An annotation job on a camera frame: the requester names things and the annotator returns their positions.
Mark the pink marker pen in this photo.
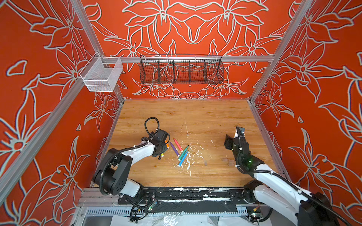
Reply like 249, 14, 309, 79
173, 138, 183, 152

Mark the blue marker pen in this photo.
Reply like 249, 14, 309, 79
178, 151, 189, 167

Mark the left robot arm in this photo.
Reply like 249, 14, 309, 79
92, 129, 170, 197

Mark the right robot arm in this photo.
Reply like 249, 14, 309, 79
224, 135, 339, 226

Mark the purple marker pen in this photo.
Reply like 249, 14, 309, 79
170, 142, 180, 157

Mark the green marker pen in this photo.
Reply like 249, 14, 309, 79
179, 146, 189, 161

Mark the clear plastic bin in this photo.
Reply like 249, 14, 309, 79
80, 53, 123, 92

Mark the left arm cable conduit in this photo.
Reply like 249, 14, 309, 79
98, 117, 161, 196

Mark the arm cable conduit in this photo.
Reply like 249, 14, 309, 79
98, 117, 161, 196
235, 126, 354, 226

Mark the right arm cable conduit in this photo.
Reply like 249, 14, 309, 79
235, 126, 354, 226

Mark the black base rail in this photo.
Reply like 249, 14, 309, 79
118, 187, 261, 205

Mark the black wire basket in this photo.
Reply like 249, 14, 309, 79
139, 54, 224, 85

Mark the white cable duct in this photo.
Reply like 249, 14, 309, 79
85, 206, 248, 217

